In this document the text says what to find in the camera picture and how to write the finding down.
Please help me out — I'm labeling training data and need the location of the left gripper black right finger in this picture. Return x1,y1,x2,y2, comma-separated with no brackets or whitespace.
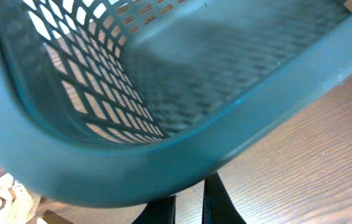
202,173,246,224

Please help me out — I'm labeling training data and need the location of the grey plastic basket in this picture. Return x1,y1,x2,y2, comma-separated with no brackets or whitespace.
0,0,352,208

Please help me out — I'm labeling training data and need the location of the tan brown cookie bag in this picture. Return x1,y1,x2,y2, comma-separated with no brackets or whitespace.
0,173,71,224

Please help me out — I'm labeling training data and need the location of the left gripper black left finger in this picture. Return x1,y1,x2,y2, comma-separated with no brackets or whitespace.
132,195,176,224

